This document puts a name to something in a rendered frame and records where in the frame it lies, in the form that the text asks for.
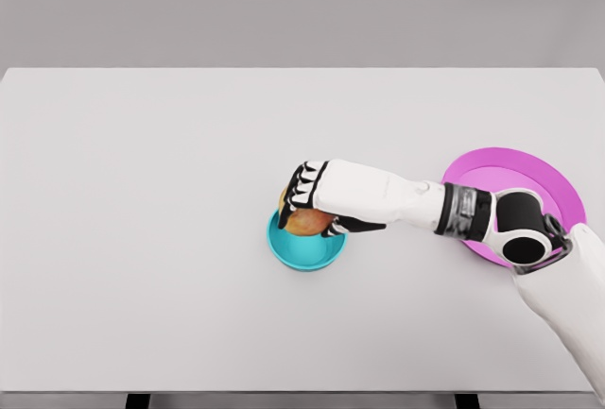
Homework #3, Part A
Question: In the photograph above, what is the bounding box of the red yellow apple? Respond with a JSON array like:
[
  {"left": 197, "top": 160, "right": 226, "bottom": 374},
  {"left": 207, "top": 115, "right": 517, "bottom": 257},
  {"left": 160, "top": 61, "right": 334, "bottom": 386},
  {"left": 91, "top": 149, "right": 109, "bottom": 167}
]
[{"left": 278, "top": 187, "right": 335, "bottom": 237}]

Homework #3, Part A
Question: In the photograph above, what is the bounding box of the blue bowl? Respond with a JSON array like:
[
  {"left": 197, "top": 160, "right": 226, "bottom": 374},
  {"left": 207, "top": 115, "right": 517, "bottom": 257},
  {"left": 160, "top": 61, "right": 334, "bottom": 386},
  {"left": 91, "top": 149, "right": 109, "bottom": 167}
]
[{"left": 267, "top": 207, "right": 349, "bottom": 273}]

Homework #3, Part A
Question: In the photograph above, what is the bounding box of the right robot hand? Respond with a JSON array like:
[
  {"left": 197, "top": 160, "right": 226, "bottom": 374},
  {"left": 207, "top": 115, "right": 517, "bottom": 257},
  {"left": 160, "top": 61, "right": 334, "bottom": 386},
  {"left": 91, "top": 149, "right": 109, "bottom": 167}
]
[{"left": 276, "top": 159, "right": 389, "bottom": 241}]

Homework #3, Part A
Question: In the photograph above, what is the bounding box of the pink plate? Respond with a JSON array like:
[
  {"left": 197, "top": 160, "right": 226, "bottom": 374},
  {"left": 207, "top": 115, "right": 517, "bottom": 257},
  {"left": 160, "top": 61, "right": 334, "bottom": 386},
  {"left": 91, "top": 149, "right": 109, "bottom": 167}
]
[{"left": 440, "top": 146, "right": 587, "bottom": 269}]

